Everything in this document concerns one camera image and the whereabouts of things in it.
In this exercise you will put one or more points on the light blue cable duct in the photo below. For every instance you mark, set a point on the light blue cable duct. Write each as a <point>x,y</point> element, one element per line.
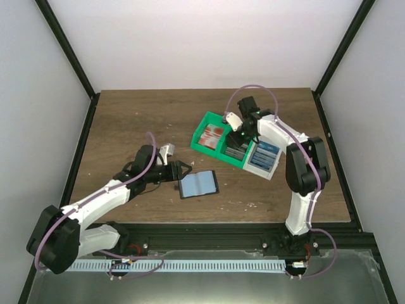
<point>250,266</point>

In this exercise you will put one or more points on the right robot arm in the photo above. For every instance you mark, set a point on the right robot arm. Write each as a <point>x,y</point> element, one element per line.
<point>306,168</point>

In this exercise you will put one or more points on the green bin middle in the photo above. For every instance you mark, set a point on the green bin middle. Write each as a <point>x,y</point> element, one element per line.
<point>232,161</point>

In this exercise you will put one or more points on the black card holder wallet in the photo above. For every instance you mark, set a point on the black card holder wallet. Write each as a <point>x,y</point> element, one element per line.
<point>198,184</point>

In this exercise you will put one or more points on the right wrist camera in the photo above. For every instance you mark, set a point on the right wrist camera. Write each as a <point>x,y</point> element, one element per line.
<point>233,121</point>

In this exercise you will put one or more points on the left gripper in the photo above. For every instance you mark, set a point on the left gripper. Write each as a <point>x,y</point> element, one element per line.
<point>177,175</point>

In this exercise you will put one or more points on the black aluminium frame rail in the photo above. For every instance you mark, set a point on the black aluminium frame rail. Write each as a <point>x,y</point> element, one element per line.
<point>143,238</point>

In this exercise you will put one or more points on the green bin left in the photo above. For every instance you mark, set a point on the green bin left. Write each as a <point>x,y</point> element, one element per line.
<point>214,119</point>

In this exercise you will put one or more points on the white bin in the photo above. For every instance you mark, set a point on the white bin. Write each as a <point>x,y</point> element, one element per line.
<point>257,171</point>

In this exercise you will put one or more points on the blue credit cards stack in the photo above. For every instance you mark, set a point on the blue credit cards stack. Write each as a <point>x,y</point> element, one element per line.
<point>264,156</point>

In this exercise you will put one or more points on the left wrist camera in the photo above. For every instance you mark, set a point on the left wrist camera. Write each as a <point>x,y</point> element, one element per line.
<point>164,153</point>

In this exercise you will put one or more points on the dark green credit cards stack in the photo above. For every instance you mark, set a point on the dark green credit cards stack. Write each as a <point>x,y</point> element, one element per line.
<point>238,153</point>

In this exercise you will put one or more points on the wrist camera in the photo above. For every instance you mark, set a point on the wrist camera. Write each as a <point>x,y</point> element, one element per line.
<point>233,121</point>
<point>164,153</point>

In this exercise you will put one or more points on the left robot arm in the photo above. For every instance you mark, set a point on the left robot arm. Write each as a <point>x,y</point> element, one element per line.
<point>61,235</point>

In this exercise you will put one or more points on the red credit cards stack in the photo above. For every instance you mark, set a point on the red credit cards stack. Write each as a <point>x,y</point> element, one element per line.
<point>211,136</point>

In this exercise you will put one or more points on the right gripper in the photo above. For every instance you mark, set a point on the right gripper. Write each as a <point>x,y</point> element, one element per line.
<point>236,142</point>

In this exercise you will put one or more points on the green bin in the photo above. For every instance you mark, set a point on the green bin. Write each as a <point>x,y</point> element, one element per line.
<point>232,161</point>
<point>214,119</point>

